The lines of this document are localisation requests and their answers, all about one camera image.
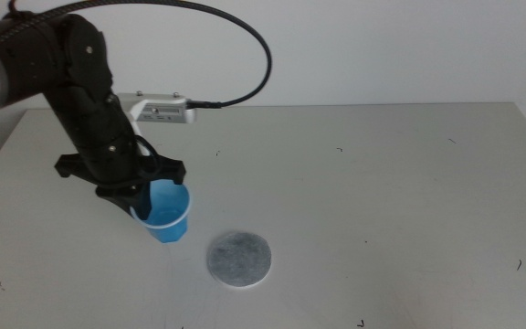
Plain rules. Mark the grey round cup mat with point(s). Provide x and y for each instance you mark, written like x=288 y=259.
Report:
x=239 y=259

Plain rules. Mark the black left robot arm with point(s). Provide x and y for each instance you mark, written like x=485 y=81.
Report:
x=34 y=59

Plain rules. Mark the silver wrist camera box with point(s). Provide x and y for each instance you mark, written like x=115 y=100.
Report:
x=162 y=109

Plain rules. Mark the blue plastic cup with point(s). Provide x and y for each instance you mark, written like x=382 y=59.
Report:
x=169 y=219

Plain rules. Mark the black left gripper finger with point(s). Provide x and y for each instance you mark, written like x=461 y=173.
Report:
x=117 y=197
x=144 y=201

